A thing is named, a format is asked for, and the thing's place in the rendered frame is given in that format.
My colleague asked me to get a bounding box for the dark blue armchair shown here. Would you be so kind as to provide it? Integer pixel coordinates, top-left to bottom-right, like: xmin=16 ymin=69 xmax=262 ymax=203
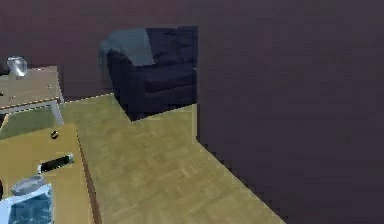
xmin=105 ymin=25 xmax=199 ymax=122

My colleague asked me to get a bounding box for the teal blanket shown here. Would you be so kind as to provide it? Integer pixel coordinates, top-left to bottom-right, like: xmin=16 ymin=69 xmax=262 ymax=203
xmin=97 ymin=27 xmax=156 ymax=73

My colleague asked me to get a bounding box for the black remote control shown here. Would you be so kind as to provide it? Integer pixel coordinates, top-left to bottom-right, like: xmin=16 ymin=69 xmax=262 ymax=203
xmin=37 ymin=153 xmax=76 ymax=175

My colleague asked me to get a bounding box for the yellow wooden table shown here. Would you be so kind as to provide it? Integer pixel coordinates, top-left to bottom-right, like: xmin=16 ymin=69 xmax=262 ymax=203
xmin=0 ymin=122 xmax=103 ymax=224

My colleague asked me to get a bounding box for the brown side table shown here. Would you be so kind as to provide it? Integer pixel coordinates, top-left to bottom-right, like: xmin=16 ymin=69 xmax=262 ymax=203
xmin=0 ymin=65 xmax=66 ymax=127

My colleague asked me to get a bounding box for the grey flat dish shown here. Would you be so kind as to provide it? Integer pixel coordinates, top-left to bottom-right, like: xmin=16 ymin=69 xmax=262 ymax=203
xmin=11 ymin=174 xmax=47 ymax=197

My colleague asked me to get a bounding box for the clear glass vase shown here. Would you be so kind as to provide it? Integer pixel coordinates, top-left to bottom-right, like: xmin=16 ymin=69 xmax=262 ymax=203
xmin=6 ymin=55 xmax=29 ymax=78

